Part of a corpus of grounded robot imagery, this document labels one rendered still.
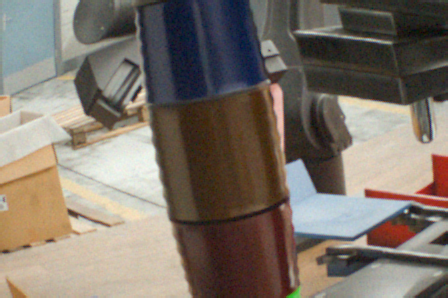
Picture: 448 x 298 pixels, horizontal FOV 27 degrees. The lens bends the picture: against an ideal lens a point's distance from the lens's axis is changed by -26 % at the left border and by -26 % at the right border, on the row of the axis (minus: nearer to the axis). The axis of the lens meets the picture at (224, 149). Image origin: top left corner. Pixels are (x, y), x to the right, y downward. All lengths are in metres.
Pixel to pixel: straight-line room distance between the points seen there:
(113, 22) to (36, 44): 10.99
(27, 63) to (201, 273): 11.43
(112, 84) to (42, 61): 11.02
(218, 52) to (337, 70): 0.26
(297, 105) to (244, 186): 0.65
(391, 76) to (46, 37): 11.34
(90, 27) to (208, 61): 0.51
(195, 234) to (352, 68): 0.25
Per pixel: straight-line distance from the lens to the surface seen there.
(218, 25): 0.33
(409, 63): 0.55
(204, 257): 0.35
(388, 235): 0.95
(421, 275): 0.61
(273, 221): 0.35
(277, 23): 1.04
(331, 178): 1.04
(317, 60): 0.60
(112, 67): 0.83
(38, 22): 11.80
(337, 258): 0.71
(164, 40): 0.34
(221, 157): 0.34
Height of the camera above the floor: 1.21
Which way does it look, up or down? 12 degrees down
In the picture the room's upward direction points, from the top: 11 degrees counter-clockwise
